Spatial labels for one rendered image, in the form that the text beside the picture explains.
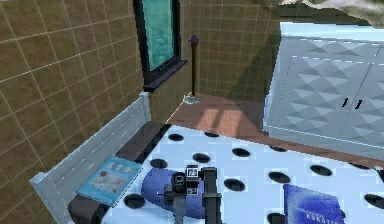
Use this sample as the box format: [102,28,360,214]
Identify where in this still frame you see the black framed window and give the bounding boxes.
[132,0,189,94]

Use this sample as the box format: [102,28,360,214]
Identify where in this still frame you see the light blue printed book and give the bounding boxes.
[76,155,143,208]

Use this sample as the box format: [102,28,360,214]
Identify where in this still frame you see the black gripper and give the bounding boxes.
[163,171,188,224]

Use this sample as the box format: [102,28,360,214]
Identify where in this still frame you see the dark blue book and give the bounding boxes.
[282,183,346,224]

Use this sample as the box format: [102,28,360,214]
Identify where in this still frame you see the grey white mottled lump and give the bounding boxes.
[277,0,384,30]

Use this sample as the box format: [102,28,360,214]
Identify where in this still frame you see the white patterned cupboard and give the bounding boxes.
[262,21,384,162]

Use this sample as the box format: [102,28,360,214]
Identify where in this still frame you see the white bed with black spots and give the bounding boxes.
[29,91,384,224]

